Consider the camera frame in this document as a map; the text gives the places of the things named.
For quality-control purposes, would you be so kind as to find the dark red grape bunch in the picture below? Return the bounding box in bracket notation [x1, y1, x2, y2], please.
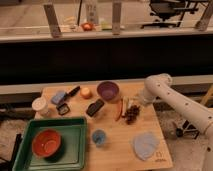
[125, 105, 140, 124]

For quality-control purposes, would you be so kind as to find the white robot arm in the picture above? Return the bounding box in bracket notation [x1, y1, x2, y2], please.
[139, 73, 213, 171]

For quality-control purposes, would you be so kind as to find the blue plastic cup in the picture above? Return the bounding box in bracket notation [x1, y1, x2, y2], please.
[92, 130, 106, 147]

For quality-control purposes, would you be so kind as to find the white lidded cup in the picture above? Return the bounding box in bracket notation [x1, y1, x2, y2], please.
[32, 97, 49, 117]

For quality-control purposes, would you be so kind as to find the purple bowl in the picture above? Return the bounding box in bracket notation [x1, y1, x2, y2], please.
[97, 81, 119, 101]

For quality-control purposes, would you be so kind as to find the orange carrot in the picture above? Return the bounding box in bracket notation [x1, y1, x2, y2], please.
[115, 99, 123, 121]

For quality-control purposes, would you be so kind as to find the orange round fruit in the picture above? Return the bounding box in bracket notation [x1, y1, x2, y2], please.
[80, 87, 92, 99]

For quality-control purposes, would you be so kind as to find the black rectangular block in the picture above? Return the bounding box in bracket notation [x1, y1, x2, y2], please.
[86, 99, 104, 117]

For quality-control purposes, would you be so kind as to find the small black box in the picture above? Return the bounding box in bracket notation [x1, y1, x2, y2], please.
[56, 103, 70, 115]

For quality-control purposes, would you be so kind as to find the blue sponge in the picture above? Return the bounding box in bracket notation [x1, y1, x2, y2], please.
[51, 91, 66, 105]

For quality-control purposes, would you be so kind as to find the orange fruit in background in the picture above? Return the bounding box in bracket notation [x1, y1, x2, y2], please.
[81, 22, 94, 31]

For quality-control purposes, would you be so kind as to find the light blue cloth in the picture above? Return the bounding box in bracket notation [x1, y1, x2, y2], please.
[132, 132, 160, 161]

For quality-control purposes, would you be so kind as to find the green plastic tray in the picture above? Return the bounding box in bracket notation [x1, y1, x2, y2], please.
[12, 117, 87, 171]

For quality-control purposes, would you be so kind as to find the orange bowl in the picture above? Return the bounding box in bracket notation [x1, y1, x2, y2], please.
[31, 129, 61, 158]

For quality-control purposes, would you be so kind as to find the black stand beside table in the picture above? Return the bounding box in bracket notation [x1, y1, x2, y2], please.
[175, 121, 200, 138]

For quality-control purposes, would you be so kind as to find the black office chair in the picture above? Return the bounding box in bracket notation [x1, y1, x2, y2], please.
[141, 0, 208, 28]

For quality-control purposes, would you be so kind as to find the black handled brush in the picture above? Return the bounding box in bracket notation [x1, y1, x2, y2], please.
[64, 86, 80, 101]

